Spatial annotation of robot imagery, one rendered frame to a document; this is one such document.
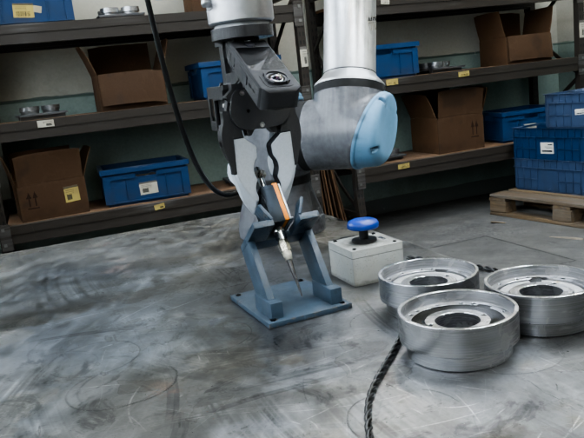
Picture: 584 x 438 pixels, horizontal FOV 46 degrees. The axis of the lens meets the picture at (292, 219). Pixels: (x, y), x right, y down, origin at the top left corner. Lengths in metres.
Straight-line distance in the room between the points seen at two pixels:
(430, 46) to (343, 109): 4.35
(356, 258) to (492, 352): 0.28
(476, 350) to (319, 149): 0.57
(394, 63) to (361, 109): 3.60
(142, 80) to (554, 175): 2.69
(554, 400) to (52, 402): 0.42
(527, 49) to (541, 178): 0.95
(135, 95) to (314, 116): 3.01
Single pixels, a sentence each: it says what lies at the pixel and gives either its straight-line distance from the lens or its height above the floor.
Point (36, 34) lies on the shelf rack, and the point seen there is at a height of 1.44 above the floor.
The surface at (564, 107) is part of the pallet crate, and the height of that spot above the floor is 0.71.
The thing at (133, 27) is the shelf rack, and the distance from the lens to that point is 4.02.
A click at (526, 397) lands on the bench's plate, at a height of 0.80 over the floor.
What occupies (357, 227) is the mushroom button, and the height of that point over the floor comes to 0.87.
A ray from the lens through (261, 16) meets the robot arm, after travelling 0.78.
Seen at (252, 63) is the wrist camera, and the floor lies 1.08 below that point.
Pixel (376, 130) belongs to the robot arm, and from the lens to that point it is 1.05.
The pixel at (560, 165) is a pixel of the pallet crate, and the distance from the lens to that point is 4.76.
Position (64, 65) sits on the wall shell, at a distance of 4.57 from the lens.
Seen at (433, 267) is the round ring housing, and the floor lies 0.83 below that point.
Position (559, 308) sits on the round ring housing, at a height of 0.83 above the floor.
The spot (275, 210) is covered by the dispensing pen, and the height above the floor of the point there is 0.91.
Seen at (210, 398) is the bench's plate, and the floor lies 0.80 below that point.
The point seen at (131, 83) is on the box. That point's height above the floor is 1.14.
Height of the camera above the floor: 1.05
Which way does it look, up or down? 11 degrees down
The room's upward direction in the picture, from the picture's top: 6 degrees counter-clockwise
